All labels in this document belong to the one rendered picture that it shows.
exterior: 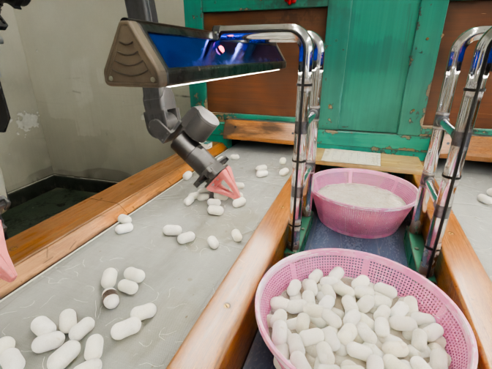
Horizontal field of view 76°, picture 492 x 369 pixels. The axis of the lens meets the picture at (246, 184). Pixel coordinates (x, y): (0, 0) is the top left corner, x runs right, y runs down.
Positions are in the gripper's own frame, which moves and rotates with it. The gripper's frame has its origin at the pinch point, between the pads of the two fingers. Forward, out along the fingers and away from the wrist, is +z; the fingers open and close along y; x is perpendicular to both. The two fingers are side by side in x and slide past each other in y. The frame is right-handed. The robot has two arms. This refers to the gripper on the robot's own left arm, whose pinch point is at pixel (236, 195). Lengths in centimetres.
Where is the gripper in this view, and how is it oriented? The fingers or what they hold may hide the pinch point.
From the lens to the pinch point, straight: 76.1
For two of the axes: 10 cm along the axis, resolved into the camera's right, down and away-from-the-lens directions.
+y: 3.6, -3.5, 8.6
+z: 7.1, 7.0, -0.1
